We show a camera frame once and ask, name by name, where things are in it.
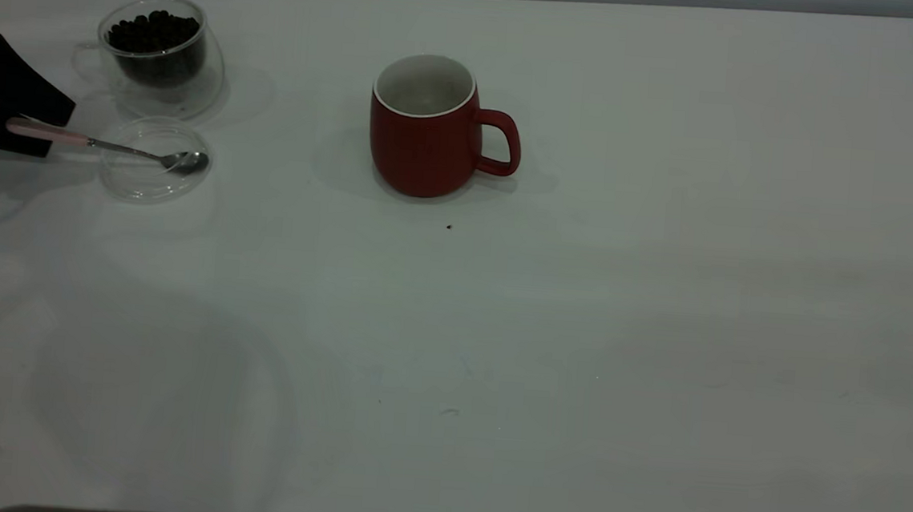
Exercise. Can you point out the clear glass cup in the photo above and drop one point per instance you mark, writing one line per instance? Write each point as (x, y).
(195, 93)

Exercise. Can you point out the clear glass lid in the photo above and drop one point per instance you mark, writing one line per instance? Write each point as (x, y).
(140, 182)

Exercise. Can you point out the dark coffee beans pile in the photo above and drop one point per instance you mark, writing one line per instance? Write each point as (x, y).
(155, 32)

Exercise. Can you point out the red ceramic mug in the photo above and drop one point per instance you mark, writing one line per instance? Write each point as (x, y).
(423, 153)

